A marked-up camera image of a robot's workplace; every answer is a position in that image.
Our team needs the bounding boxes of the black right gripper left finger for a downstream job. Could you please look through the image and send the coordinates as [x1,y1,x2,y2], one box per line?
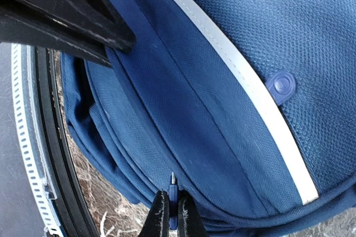
[139,191,170,237]

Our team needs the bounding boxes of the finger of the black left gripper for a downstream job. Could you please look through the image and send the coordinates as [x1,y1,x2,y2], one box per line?
[0,0,137,53]
[1,11,111,67]

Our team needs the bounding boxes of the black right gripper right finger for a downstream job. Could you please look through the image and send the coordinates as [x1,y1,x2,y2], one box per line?
[177,197,207,237]

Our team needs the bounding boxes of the navy blue student backpack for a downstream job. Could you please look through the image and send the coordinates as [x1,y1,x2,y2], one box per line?
[61,0,355,236]

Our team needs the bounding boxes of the grey slotted cable duct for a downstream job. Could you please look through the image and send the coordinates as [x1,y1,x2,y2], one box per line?
[11,43,65,236]

